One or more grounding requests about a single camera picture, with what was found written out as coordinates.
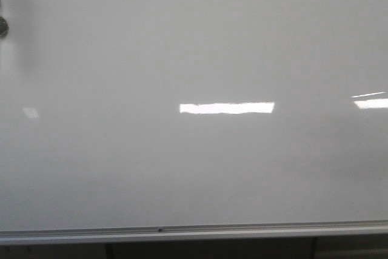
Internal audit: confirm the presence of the white whiteboard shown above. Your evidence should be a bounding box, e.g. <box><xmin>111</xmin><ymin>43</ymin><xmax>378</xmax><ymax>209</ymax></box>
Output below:
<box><xmin>1</xmin><ymin>0</ymin><xmax>387</xmax><ymax>231</ymax></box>

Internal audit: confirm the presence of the round grey magnet holder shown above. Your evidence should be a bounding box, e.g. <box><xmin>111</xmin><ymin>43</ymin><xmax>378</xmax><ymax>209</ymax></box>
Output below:
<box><xmin>0</xmin><ymin>16</ymin><xmax>9</xmax><ymax>38</ymax></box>

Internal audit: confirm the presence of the aluminium whiteboard tray rail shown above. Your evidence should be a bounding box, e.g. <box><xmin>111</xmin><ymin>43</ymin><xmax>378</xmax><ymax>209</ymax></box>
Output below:
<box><xmin>1</xmin><ymin>220</ymin><xmax>387</xmax><ymax>246</ymax></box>

